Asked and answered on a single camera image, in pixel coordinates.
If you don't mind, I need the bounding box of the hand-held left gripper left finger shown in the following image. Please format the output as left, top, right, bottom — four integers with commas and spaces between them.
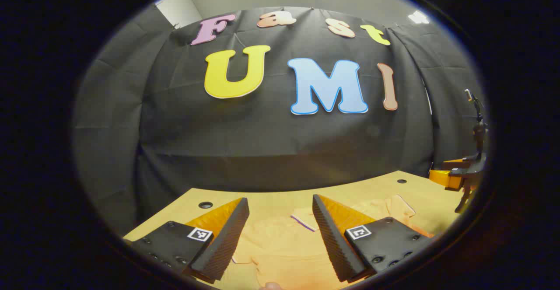
124, 197, 250, 284

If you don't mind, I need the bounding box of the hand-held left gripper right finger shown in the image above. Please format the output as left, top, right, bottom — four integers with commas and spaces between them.
312, 194, 434, 283

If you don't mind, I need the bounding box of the orange T-shirt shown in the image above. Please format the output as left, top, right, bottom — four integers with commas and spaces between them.
214, 194, 434, 290

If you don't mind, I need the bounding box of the black backdrop cloth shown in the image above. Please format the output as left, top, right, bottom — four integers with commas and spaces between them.
72, 5, 487, 238

